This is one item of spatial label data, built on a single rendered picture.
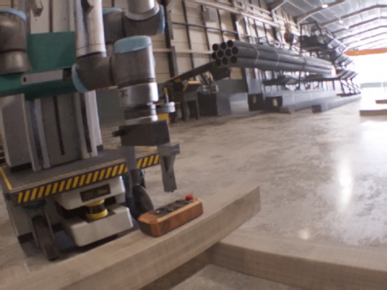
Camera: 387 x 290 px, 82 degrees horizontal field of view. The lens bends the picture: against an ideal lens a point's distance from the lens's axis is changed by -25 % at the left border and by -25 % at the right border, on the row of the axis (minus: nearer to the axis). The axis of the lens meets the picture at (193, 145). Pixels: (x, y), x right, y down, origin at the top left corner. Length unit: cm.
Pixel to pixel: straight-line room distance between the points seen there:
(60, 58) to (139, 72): 72
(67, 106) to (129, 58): 77
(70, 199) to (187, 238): 46
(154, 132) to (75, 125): 80
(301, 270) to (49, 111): 118
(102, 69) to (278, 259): 68
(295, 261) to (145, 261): 37
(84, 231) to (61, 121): 54
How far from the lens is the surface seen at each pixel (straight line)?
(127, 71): 63
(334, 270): 70
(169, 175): 62
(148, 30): 125
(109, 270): 61
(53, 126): 133
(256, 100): 733
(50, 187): 96
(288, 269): 75
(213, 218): 79
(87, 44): 78
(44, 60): 127
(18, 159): 141
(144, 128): 62
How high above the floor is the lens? 50
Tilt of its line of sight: 8 degrees down
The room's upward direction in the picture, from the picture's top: 8 degrees counter-clockwise
